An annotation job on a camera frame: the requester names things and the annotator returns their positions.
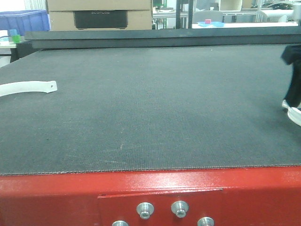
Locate silver bolt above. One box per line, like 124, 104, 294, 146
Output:
111, 220, 129, 226
136, 202, 154, 219
197, 217, 214, 226
171, 201, 189, 218

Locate silver bolt lower right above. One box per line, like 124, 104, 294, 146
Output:
197, 217, 214, 226

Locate blue plastic crate on table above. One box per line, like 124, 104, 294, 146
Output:
0, 10, 50, 36

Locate silver bolt lower left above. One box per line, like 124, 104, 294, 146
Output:
111, 220, 129, 226

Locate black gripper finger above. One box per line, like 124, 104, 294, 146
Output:
281, 44, 301, 107

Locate blue tray under cube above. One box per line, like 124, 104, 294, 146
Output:
197, 21, 225, 28

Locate large cardboard box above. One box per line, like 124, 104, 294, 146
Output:
47, 0, 152, 31

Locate blue and green stacked cups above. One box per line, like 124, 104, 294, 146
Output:
9, 29, 21, 44

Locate red metal base frame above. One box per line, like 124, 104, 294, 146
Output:
0, 166, 301, 226

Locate white curved PVC pipe piece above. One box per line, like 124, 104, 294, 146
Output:
0, 81, 57, 97

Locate silver bolt middle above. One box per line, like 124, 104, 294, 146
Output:
171, 201, 189, 218

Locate black raised table rail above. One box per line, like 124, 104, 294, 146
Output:
25, 26, 301, 49

